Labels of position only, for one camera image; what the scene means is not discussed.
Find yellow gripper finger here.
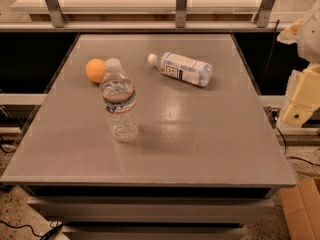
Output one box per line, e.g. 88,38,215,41
280,63,320,128
277,19,302,45

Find clear water bottle blue label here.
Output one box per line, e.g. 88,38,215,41
99,58,138,142

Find white labelled bottle lying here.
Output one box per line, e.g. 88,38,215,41
148,52,213,87

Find cardboard box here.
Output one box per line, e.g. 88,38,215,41
279,178,320,240

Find orange ball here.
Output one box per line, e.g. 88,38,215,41
86,59,105,83

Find grey drawer cabinet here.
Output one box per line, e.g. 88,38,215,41
26,184,273,240

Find black cable right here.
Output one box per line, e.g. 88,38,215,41
263,18,320,178

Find metal rail frame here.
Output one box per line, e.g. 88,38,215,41
0,0,320,33

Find black floor cable left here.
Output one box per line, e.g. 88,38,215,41
0,219,64,240

